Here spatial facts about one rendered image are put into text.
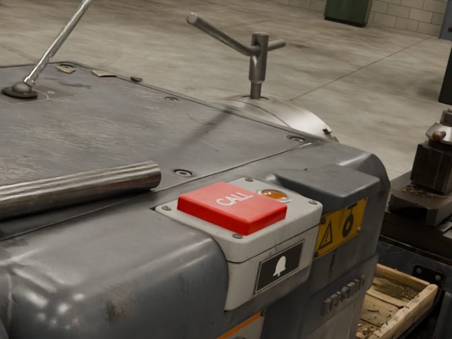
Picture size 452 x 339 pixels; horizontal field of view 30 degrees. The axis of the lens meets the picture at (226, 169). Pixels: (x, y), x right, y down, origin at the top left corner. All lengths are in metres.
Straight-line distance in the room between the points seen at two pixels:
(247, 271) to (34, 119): 0.29
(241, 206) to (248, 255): 0.04
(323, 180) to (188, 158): 0.12
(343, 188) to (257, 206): 0.14
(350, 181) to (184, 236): 0.24
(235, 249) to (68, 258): 0.12
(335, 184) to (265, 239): 0.16
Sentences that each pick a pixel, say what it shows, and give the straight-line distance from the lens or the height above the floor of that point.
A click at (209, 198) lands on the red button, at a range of 0.60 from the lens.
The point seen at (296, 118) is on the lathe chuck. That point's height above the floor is 1.23.
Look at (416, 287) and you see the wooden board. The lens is 1.54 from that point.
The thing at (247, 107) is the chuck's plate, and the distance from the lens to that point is 1.05.
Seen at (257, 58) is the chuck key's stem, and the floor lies 1.29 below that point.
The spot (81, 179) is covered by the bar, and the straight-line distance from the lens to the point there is 0.58.
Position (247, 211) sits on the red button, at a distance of 0.59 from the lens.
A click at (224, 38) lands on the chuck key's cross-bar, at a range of 0.97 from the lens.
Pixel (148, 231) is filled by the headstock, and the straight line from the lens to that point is 0.56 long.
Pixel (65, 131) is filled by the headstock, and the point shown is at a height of 1.25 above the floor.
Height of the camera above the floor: 1.46
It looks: 17 degrees down
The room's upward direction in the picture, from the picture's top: 10 degrees clockwise
